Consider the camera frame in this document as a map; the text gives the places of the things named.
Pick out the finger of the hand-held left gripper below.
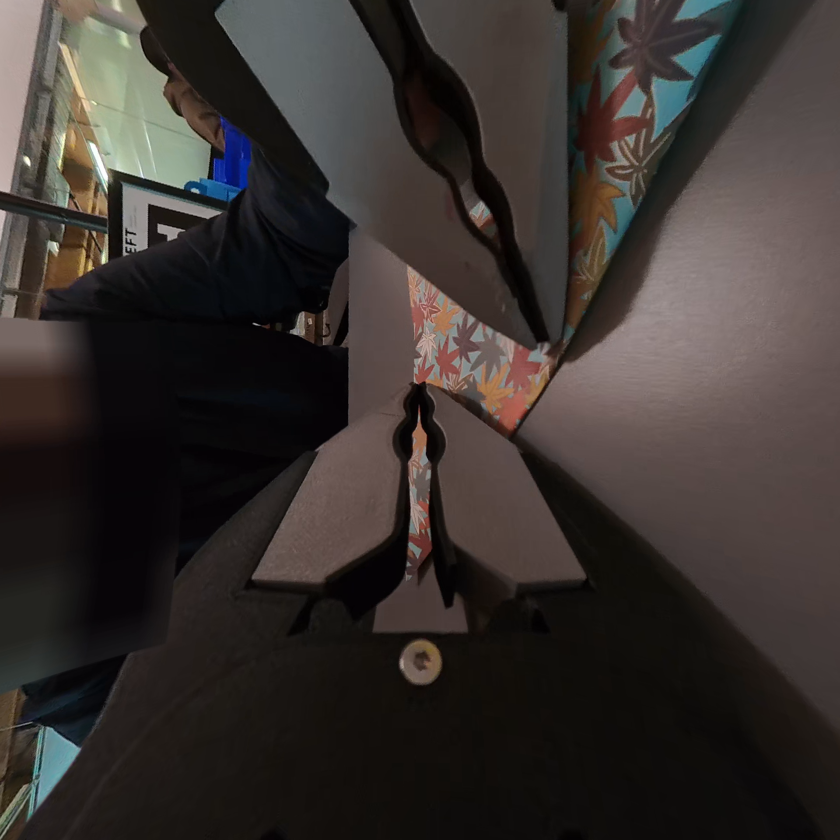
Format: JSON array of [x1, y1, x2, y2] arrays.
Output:
[[215, 0, 551, 350], [394, 0, 571, 343]]

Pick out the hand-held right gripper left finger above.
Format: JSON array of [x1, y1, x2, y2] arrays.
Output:
[[249, 382, 421, 622]]

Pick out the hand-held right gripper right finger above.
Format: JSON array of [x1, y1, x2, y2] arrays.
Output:
[[419, 384, 588, 611]]

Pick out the leaf-patterned origami paper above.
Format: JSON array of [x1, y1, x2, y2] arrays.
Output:
[[403, 0, 746, 584]]

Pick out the person's left forearm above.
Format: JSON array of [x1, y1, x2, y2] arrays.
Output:
[[39, 147, 355, 329]]

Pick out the person's left hand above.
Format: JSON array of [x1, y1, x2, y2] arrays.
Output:
[[163, 62, 227, 155]]

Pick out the blue storage bins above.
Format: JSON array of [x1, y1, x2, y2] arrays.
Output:
[[185, 117, 255, 201]]

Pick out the person's dark clothed body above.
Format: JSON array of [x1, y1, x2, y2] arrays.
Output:
[[20, 318, 350, 746]]

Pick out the black-and-white marker board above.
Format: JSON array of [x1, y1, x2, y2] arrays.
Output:
[[107, 168, 231, 263]]

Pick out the metal pole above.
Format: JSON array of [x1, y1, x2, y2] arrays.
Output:
[[0, 189, 109, 236]]

